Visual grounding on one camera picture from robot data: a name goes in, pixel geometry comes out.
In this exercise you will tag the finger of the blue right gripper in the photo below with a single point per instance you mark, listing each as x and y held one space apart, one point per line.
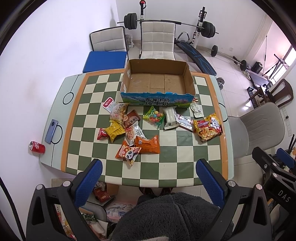
285 158

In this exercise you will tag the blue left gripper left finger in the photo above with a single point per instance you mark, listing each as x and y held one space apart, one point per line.
75 194

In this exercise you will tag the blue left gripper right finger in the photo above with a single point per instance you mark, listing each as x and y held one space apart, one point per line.
224 194

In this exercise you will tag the small red snack packet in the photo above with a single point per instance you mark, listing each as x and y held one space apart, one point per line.
102 134

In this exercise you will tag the yellow red noodle packet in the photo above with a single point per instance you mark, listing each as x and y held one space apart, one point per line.
208 128

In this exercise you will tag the orange panda snack packet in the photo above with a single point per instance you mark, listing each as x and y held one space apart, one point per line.
127 153

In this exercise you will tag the yellow snack packet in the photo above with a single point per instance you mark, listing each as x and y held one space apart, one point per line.
115 129

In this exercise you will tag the red white biscuit packet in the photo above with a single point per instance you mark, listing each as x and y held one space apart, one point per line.
185 122

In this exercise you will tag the white cookie snack packet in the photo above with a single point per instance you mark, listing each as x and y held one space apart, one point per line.
132 132

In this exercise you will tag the white wafer pack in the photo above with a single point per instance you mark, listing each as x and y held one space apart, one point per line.
171 118

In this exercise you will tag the brown cookie snack packet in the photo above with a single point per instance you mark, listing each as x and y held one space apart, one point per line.
130 118

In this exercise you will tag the white puff snack bag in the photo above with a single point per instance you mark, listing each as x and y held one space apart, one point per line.
118 111

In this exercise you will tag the red white snack sachet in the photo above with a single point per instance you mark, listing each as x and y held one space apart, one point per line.
109 104

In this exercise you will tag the green gumball candy bag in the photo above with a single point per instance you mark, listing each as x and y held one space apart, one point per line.
154 116

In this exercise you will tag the snack bin under table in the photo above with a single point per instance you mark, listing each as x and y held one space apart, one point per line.
102 211

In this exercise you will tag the grey swivel chair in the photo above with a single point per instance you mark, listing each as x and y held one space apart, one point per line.
262 127

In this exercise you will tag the black fleece clothing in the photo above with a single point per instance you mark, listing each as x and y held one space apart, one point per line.
178 216

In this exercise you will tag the red soda can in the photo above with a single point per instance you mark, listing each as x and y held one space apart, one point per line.
37 147

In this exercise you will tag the dark wooden chair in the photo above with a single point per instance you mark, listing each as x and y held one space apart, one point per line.
280 93

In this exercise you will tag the blue-grey smartphone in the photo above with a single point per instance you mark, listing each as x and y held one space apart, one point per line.
51 130

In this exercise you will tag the clear small sauce sachet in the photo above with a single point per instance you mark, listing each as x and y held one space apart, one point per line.
196 108

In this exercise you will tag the black weight bench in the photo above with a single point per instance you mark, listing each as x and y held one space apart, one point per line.
196 57

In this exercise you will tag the open cardboard milk box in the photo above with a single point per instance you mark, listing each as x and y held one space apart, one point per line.
157 82

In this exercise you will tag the white chair with blue cushion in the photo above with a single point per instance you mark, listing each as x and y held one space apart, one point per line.
109 50

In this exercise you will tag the white padded chair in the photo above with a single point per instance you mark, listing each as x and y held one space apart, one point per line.
157 40

